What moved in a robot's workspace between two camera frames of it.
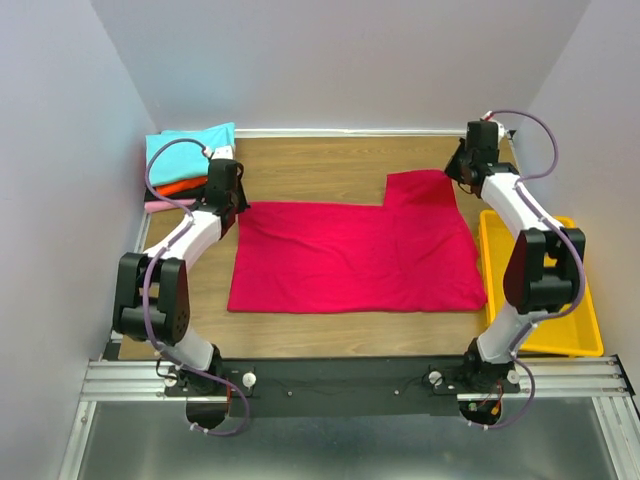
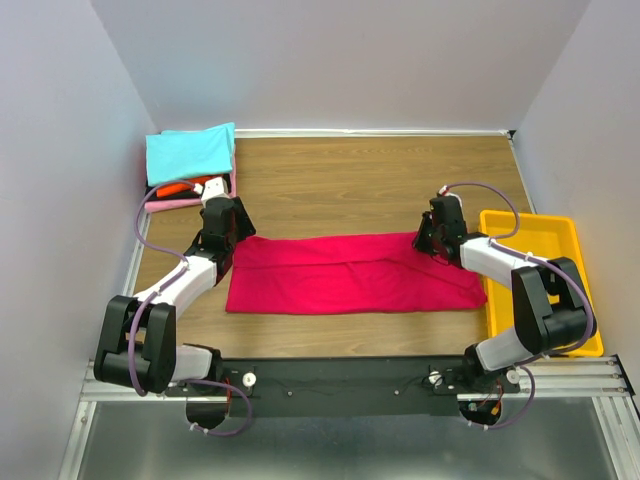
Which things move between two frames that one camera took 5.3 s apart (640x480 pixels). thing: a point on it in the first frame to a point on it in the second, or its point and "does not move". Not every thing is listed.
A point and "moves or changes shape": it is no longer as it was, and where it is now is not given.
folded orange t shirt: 170,188 does not move
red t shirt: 413,253 moves or changes shape
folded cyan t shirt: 184,160 does not move
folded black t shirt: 187,195 does not move
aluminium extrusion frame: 606,380 does not move
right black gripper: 455,163 to 425,236
